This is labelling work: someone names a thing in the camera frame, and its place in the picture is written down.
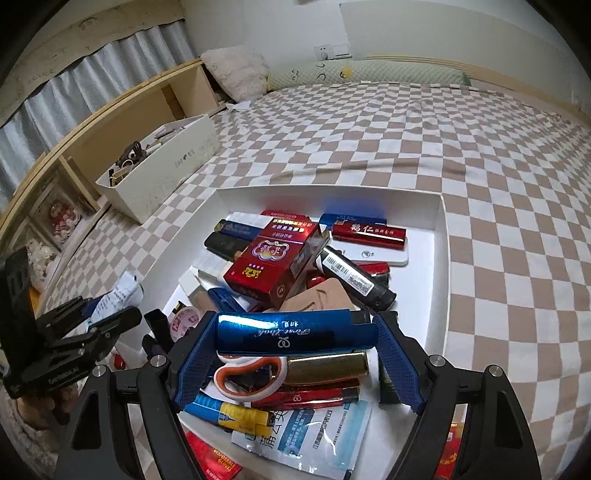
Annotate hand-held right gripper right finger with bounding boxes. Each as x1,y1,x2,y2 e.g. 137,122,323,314
372,311,543,480

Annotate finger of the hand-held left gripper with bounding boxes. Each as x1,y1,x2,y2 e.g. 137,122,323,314
85,306,143,345
59,297,101,325

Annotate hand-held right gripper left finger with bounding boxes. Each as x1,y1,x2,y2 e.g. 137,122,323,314
55,314,220,480

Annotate white paper receipt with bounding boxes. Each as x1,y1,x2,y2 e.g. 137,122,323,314
90,271,145,324

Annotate orange white scissors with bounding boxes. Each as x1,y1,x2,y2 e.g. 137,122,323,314
213,353,290,402

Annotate gold metallic lighter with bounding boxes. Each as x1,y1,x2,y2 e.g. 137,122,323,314
285,349,371,385

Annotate blue metallic lighter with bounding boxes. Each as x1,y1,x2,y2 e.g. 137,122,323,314
215,307,380,360

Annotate red cigarette pack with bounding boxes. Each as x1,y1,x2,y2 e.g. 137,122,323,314
222,220,325,311

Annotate white shallow cardboard container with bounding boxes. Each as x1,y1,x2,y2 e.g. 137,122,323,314
131,185,450,480

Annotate person's left hand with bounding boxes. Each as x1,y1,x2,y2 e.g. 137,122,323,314
16,385,81,432

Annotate small black box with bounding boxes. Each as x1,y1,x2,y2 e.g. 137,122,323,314
143,308,176,354

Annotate pink printed tape roll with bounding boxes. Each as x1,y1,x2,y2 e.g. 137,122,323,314
167,306,205,343

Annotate red flat packet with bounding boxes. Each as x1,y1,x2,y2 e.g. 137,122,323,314
184,431,243,480

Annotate framed doll display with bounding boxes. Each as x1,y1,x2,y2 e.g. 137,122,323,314
28,184,101,254

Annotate heap of assorted lighters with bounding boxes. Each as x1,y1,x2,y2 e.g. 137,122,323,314
203,210,409,433

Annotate small white box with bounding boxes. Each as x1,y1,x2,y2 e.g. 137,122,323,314
178,253,234,296

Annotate light blue mask packet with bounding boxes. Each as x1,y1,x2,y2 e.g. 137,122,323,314
230,398,375,473

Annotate tan carved wooden plaque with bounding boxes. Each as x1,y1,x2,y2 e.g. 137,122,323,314
281,276,357,313

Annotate white flat case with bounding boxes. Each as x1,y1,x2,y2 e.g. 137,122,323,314
337,244,410,268

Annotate white storage box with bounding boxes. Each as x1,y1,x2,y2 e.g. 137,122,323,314
95,114,221,225

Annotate brown hair clip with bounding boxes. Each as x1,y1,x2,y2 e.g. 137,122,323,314
115,141,147,168

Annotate wooden bedside shelf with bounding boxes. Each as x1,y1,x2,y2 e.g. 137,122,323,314
0,58,222,296

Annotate grey blue curtain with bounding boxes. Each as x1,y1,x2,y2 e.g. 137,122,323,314
0,32,186,199

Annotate beige curtain valance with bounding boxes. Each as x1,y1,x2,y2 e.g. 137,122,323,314
0,0,186,126

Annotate white fluffy pillow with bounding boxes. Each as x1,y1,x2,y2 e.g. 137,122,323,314
201,46,271,103

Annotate green bolster pillow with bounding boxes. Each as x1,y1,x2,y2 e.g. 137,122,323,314
267,59,472,92

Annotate white wall socket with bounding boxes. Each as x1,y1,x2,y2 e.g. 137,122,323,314
313,42,352,61

